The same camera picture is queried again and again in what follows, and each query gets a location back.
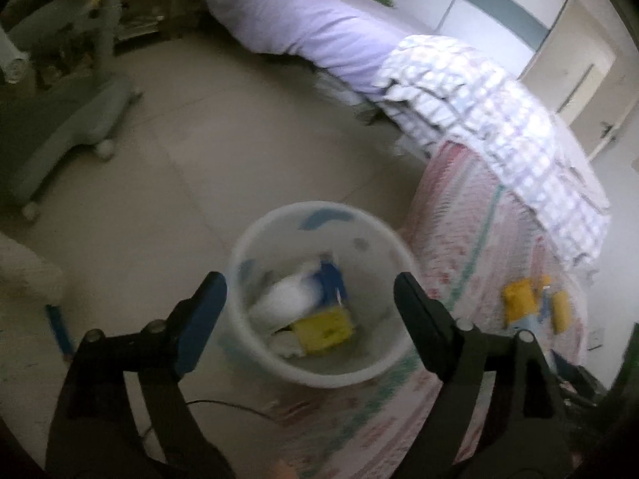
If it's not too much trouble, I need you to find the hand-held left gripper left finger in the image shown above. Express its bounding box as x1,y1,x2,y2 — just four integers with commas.
45,271,235,479

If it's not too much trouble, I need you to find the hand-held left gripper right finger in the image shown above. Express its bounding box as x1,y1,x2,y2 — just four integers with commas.
393,272,575,479

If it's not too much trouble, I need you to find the white tissue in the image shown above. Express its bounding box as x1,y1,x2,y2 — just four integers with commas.
250,259,325,330

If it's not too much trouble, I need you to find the blue box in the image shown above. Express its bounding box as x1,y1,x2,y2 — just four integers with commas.
317,259,349,310

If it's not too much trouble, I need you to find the yellow sponge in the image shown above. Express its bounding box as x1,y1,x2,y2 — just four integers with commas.
291,308,356,356

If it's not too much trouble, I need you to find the white plastic bin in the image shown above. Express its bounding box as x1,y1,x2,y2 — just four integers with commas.
226,201,419,390

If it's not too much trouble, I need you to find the yellow wrapper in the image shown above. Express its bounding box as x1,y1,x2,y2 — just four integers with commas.
550,290,571,334

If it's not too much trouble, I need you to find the patterned bed blanket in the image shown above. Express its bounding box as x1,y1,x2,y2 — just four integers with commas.
280,140,607,479

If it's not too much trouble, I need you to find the blue stick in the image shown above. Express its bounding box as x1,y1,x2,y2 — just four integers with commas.
46,304,75,362

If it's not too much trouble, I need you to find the white fluffy cloth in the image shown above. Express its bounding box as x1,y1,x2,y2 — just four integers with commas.
0,234,68,305

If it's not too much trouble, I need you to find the plaid ruffled quilt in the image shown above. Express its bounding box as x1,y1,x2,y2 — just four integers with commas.
372,34,612,267

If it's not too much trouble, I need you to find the grey wheeled chair base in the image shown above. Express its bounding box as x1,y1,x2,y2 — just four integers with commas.
0,0,143,220

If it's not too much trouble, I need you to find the white door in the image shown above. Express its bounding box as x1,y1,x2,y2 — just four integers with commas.
519,0,639,158

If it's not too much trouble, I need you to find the dark bedside shelf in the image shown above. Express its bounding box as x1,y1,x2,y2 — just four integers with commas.
112,0,210,55

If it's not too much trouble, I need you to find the purple bed sheet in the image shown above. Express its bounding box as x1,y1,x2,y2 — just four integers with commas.
190,0,417,98

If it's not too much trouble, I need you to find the white wardrobe with teal stripe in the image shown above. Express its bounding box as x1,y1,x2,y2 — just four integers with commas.
372,0,582,68

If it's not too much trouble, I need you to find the black floor cable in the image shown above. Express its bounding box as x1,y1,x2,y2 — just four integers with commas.
142,399,278,452

